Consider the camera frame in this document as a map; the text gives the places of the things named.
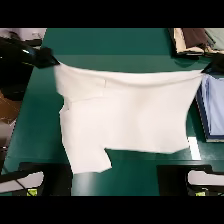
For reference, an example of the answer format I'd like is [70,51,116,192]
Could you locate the dark blue garment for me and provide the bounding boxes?
[195,84,224,143]

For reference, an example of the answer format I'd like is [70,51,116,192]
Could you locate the light blue garment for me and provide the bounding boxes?
[200,73,224,137]

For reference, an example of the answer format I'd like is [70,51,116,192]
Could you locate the white T-shirt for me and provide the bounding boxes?
[53,63,205,176]

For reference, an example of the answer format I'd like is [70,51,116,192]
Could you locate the pale grey garment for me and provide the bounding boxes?
[204,28,224,52]

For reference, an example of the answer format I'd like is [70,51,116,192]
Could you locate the beige garment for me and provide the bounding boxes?
[173,28,205,56]

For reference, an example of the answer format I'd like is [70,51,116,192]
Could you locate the brown garment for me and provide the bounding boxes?
[181,28,210,48]

